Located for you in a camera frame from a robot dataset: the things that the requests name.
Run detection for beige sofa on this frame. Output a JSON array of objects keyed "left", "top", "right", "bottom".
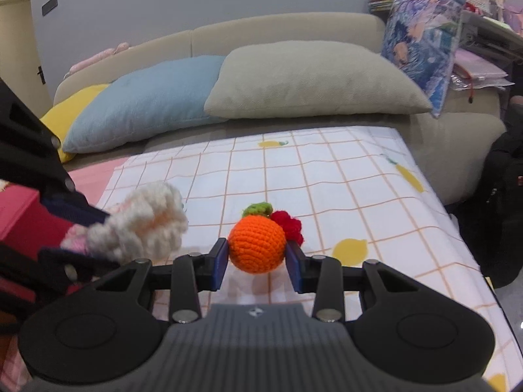
[{"left": 52, "top": 11, "right": 507, "bottom": 207}]

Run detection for grey-green pillow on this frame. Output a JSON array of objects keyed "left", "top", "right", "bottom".
[{"left": 203, "top": 40, "right": 434, "bottom": 120}]

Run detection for red crochet flower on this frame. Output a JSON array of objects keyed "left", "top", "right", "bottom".
[{"left": 270, "top": 210, "right": 305, "bottom": 247}]

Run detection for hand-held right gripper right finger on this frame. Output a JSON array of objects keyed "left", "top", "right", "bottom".
[{"left": 285, "top": 242, "right": 426, "bottom": 323}]

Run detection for orange crochet ball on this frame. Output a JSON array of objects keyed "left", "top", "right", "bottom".
[{"left": 228, "top": 201, "right": 287, "bottom": 275}]

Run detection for white and pink crochet toy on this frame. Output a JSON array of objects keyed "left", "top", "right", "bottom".
[{"left": 61, "top": 180, "right": 189, "bottom": 264}]

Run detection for black backpack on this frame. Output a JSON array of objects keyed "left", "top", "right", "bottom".
[{"left": 478, "top": 133, "right": 523, "bottom": 288}]

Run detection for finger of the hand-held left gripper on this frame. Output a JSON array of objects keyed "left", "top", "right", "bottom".
[
  {"left": 0, "top": 77, "right": 112, "bottom": 227},
  {"left": 0, "top": 246, "right": 120, "bottom": 324}
]

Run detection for yellow pillow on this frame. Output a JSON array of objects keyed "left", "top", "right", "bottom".
[{"left": 39, "top": 84, "right": 111, "bottom": 163}]

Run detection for pink plush toy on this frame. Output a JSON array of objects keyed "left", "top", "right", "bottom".
[{"left": 65, "top": 41, "right": 130, "bottom": 78}]

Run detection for blue printed pillow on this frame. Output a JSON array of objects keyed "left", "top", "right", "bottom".
[{"left": 380, "top": 0, "right": 467, "bottom": 119}]

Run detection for stack of papers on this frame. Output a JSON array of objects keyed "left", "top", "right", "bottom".
[{"left": 368, "top": 0, "right": 414, "bottom": 15}]

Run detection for checkered lemon print tablecloth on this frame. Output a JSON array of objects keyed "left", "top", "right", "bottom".
[{"left": 96, "top": 124, "right": 516, "bottom": 392}]

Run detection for pink plastic folders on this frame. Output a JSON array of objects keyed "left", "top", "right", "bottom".
[{"left": 451, "top": 47, "right": 515, "bottom": 90}]

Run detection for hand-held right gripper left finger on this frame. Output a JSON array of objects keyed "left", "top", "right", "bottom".
[{"left": 95, "top": 237, "right": 229, "bottom": 324}]

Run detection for pink mat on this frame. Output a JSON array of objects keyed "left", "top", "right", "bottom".
[{"left": 0, "top": 156, "right": 133, "bottom": 392}]

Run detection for cream door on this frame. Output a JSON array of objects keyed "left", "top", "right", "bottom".
[{"left": 0, "top": 0, "right": 56, "bottom": 119}]

